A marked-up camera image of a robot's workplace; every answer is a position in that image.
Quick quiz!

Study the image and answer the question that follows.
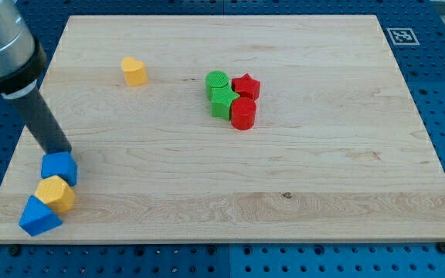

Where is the white fiducial marker tag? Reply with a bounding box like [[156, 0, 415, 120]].
[[386, 27, 420, 46]]

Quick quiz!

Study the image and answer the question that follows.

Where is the yellow heart block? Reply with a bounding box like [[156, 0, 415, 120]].
[[121, 56, 148, 86]]

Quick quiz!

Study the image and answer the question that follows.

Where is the blue cube block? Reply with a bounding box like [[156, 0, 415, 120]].
[[41, 151, 78, 186]]

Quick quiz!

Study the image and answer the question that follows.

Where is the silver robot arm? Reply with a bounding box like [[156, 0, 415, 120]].
[[0, 0, 72, 154]]

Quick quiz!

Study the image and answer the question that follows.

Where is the yellow hexagon block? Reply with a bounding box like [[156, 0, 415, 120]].
[[34, 175, 76, 214]]

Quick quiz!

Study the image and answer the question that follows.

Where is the blue triangle block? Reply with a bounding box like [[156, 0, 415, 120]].
[[19, 195, 63, 236]]

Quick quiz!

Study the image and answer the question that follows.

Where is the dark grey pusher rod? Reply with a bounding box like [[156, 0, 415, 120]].
[[11, 87, 72, 154]]

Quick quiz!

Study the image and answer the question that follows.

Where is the green star block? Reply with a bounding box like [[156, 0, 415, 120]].
[[211, 85, 239, 120]]

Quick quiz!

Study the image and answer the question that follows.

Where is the red star block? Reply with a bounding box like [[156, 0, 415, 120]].
[[231, 73, 261, 100]]

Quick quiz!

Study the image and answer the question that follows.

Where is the red cylinder block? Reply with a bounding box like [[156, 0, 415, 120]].
[[230, 97, 256, 130]]

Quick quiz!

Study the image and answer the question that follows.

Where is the wooden board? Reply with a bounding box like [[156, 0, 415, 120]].
[[0, 15, 445, 245]]

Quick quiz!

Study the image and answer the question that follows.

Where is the green cylinder block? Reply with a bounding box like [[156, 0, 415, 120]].
[[205, 70, 229, 100]]

